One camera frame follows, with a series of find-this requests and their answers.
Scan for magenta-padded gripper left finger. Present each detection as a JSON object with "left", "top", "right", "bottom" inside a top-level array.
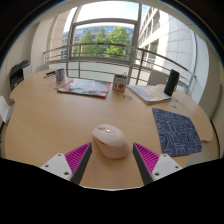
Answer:
[{"left": 40, "top": 142, "right": 93, "bottom": 185}]

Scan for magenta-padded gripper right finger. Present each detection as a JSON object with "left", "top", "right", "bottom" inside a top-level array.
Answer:
[{"left": 132, "top": 142, "right": 184, "bottom": 186}]

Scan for beige computer mouse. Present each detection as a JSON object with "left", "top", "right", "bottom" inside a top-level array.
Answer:
[{"left": 91, "top": 123, "right": 132, "bottom": 160}]

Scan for blue patterned mouse pad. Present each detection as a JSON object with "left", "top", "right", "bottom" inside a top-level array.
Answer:
[{"left": 151, "top": 107, "right": 203, "bottom": 158}]

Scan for light blue magazine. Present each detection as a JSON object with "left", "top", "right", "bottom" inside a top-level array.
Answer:
[{"left": 127, "top": 84, "right": 172, "bottom": 105}]

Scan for red magazine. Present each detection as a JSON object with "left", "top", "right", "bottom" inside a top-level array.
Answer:
[{"left": 57, "top": 78, "right": 112, "bottom": 99}]

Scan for black cylindrical flask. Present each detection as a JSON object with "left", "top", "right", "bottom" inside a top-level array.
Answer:
[{"left": 163, "top": 69, "right": 181, "bottom": 98}]

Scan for small blue white can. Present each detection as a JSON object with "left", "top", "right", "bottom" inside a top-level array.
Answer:
[{"left": 55, "top": 68, "right": 66, "bottom": 85}]

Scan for white mug with plant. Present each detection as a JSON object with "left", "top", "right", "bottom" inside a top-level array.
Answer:
[{"left": 112, "top": 73, "right": 128, "bottom": 94}]

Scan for black printer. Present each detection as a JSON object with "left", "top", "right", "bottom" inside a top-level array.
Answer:
[{"left": 9, "top": 59, "right": 32, "bottom": 92}]

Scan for metal balcony railing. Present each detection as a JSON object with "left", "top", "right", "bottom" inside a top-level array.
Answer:
[{"left": 42, "top": 42, "right": 196, "bottom": 88}]

